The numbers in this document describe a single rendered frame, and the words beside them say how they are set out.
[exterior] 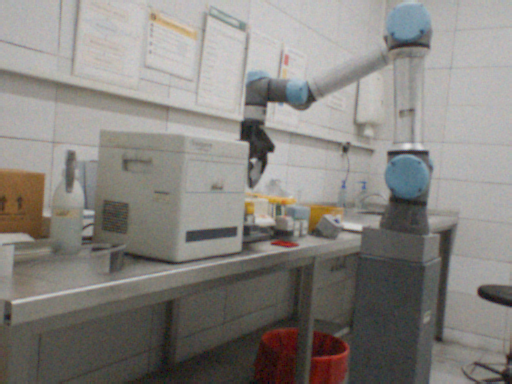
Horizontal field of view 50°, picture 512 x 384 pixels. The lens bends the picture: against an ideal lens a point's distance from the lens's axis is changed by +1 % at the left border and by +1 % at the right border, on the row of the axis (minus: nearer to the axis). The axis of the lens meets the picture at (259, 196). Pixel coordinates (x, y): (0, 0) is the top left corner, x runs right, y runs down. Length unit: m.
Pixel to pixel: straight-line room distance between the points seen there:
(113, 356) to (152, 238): 0.93
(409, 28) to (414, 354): 0.91
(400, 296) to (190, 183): 0.74
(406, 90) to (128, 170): 0.78
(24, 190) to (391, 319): 1.06
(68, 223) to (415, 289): 0.96
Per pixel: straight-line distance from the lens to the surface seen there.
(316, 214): 2.16
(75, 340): 2.01
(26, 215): 1.39
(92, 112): 1.92
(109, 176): 1.40
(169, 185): 1.27
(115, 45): 1.99
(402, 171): 1.55
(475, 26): 4.25
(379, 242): 1.69
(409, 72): 1.61
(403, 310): 1.69
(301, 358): 1.99
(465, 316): 4.19
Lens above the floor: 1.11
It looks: 3 degrees down
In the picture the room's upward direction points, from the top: 5 degrees clockwise
